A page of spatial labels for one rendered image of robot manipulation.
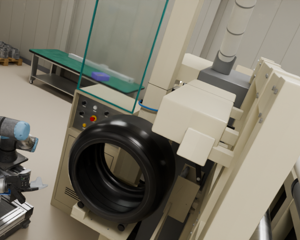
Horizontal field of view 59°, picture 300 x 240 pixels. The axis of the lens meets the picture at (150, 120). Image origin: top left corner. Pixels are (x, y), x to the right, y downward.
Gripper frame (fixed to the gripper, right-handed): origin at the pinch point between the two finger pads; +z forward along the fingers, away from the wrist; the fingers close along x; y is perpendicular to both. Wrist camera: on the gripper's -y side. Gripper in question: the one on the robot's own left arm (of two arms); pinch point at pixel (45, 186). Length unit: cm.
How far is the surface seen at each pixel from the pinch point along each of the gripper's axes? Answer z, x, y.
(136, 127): 43, -25, 37
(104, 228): 33.6, -4.0, -27.3
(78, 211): 19.0, 2.5, -17.5
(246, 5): 108, -23, 110
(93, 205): 25.2, -11.1, -9.1
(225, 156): 58, -80, 35
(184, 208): 82, -13, -16
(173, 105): 42, -68, 51
